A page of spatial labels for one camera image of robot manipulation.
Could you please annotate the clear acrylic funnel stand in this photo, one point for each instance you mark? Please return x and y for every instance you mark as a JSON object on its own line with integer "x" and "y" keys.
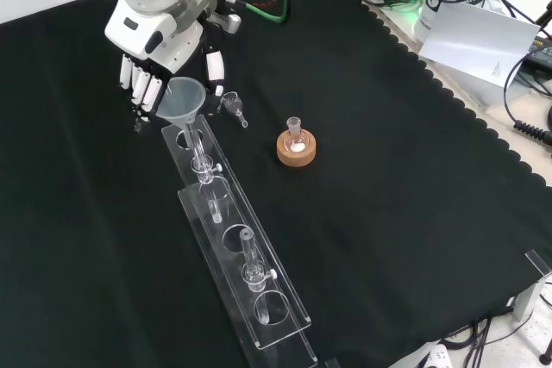
{"x": 241, "y": 230}

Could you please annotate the glass round-bottom flask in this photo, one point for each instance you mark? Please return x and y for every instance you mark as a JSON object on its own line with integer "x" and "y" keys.
{"x": 296, "y": 137}

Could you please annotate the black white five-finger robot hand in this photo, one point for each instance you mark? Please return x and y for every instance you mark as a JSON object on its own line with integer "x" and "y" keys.
{"x": 146, "y": 32}

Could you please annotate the clear acrylic corner bracket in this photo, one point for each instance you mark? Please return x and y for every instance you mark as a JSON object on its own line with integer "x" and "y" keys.
{"x": 532, "y": 282}

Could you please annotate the black bench cloth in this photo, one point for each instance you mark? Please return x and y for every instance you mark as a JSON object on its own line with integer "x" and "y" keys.
{"x": 388, "y": 170}

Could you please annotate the black electronic box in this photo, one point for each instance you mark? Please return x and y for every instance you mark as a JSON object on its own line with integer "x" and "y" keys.
{"x": 542, "y": 51}

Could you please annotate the pale board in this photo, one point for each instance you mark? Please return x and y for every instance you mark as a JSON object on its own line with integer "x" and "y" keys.
{"x": 478, "y": 40}

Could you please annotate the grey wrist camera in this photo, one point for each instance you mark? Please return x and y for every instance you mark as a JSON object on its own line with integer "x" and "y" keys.
{"x": 230, "y": 23}

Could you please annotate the white power strip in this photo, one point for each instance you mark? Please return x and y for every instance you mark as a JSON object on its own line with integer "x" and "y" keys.
{"x": 437, "y": 355}

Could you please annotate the translucent plastic funnel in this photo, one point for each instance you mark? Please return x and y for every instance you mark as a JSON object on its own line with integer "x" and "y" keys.
{"x": 181, "y": 98}

